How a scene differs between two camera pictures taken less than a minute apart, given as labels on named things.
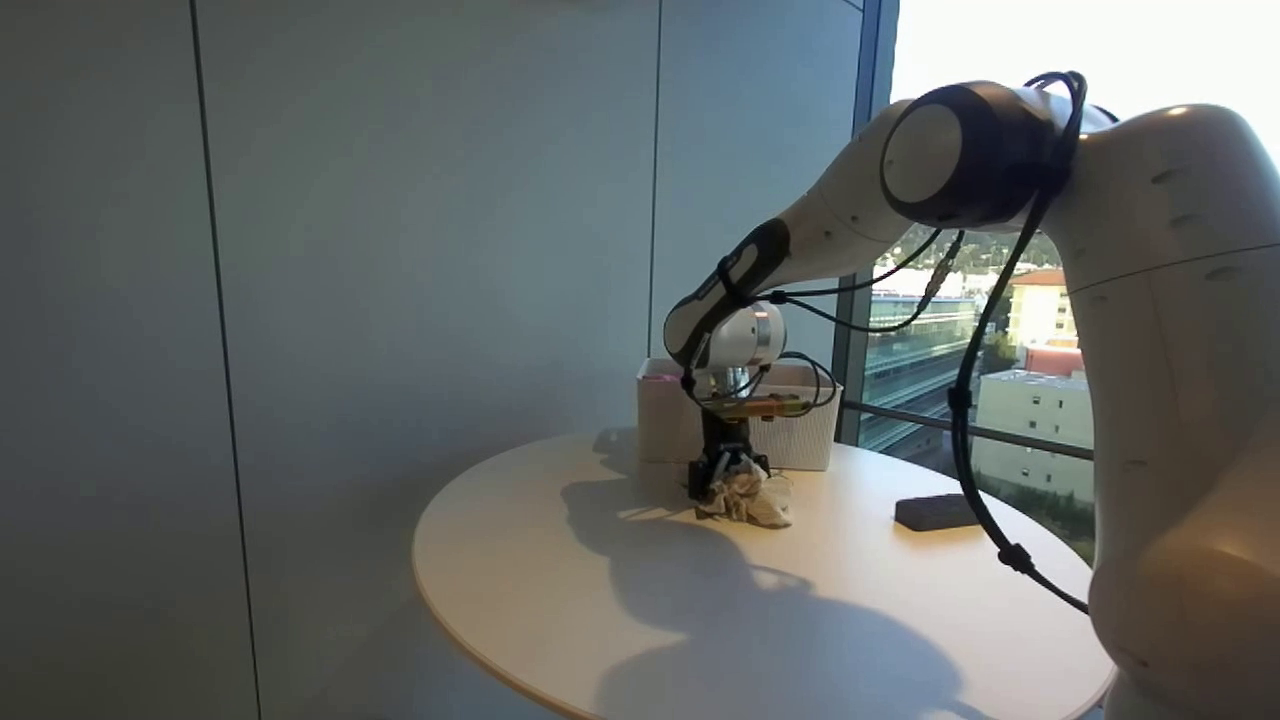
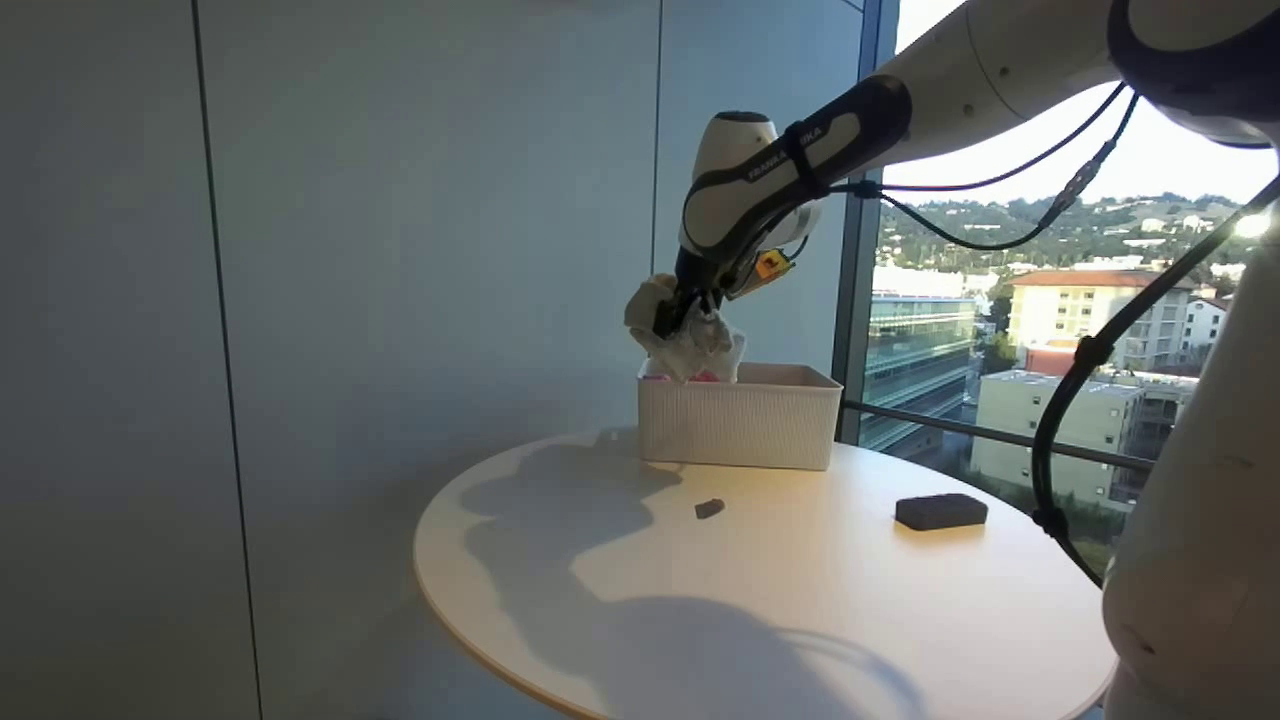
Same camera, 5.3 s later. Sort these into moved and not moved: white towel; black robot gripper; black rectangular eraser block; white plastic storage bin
Moved: white towel; black robot gripper
Not moved: black rectangular eraser block; white plastic storage bin
